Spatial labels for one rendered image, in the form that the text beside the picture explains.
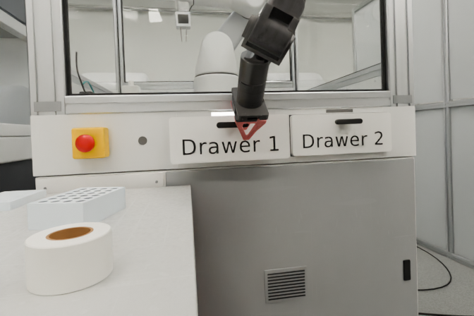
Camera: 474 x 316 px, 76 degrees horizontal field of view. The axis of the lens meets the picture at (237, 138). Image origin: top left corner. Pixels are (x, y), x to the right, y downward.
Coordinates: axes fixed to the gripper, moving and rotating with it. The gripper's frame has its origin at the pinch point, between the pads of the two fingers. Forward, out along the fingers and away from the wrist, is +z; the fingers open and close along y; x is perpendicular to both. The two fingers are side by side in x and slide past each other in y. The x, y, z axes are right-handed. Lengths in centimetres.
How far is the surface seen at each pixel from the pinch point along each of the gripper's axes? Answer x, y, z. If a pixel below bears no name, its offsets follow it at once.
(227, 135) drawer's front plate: 3.9, 1.1, 1.8
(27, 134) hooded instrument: 82, 60, 51
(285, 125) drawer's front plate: -10.5, 2.1, 0.5
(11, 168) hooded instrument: 84, 43, 54
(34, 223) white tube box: 35.3, -25.0, -7.4
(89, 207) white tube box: 27.9, -24.2, -9.0
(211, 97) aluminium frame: 6.6, 12.5, -1.0
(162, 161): 19.8, 2.1, 10.9
